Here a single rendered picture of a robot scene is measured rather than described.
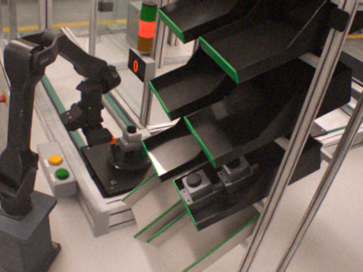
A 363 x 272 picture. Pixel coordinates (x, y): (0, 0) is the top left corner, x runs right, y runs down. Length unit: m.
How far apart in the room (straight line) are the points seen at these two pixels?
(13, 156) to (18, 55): 0.22
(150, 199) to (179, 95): 0.34
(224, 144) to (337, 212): 0.85
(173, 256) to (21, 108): 0.48
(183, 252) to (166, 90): 0.38
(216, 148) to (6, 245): 0.56
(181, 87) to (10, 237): 0.51
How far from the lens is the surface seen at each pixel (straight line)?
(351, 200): 1.55
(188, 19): 0.73
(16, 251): 0.97
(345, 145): 0.81
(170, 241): 0.94
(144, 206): 1.01
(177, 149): 0.88
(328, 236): 1.35
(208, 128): 0.70
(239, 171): 0.74
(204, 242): 0.88
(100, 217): 1.08
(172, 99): 0.78
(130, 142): 1.15
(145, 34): 1.22
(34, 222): 0.92
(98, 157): 1.23
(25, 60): 0.75
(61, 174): 1.16
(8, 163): 0.87
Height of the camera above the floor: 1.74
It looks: 34 degrees down
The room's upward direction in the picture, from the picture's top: 11 degrees clockwise
